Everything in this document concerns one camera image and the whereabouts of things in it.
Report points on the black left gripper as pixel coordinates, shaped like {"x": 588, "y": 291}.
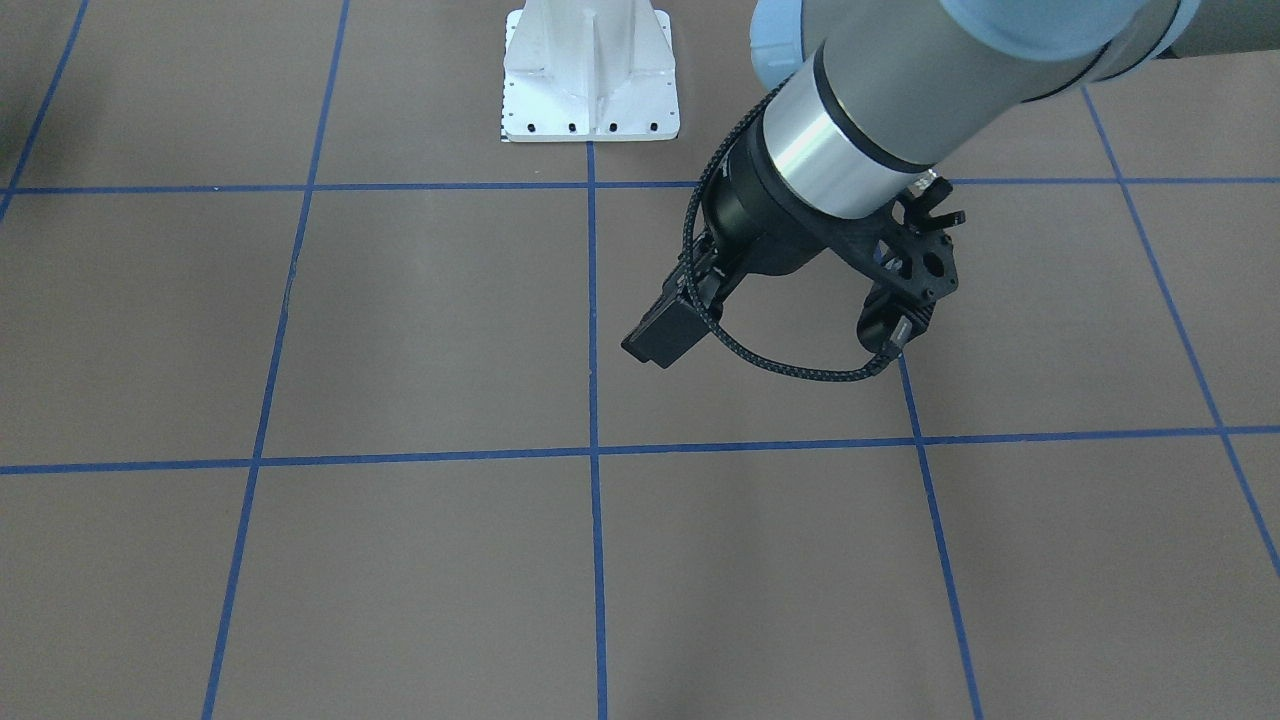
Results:
{"x": 757, "y": 228}

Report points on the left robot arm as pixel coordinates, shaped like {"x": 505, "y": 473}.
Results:
{"x": 864, "y": 99}

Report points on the white metal stand base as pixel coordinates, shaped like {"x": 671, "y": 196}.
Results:
{"x": 589, "y": 71}

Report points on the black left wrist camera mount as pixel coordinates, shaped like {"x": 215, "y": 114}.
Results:
{"x": 907, "y": 254}

